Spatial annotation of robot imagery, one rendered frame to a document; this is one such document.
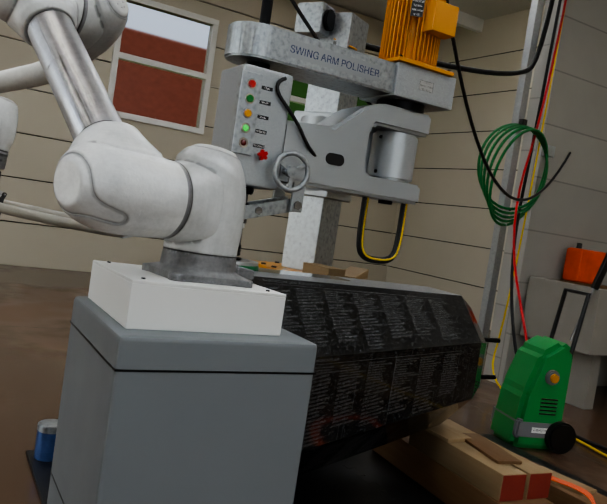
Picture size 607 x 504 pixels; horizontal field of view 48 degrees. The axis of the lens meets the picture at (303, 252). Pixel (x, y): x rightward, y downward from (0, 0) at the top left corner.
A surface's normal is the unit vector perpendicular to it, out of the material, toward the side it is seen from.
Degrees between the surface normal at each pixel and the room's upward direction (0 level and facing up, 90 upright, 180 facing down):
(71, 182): 93
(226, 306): 90
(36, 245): 90
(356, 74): 90
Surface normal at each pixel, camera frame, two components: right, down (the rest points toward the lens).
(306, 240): -0.51, -0.04
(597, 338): 0.49, 0.12
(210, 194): 0.70, 0.02
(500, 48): -0.86, -0.11
